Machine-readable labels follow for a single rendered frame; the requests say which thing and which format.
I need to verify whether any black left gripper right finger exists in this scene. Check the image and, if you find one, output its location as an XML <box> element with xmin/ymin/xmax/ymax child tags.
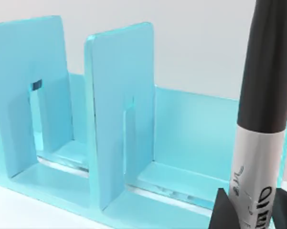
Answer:
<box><xmin>273</xmin><ymin>189</ymin><xmax>287</xmax><ymax>229</ymax></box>

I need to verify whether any light blue upright rack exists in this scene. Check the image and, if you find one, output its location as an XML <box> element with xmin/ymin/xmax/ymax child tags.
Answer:
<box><xmin>0</xmin><ymin>15</ymin><xmax>287</xmax><ymax>229</ymax></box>

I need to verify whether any black and white marker pen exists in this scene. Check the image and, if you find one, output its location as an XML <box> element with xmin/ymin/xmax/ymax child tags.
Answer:
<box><xmin>227</xmin><ymin>0</ymin><xmax>287</xmax><ymax>229</ymax></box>

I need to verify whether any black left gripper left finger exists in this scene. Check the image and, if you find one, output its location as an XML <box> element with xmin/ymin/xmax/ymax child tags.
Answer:
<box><xmin>207</xmin><ymin>187</ymin><xmax>236</xmax><ymax>229</ymax></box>

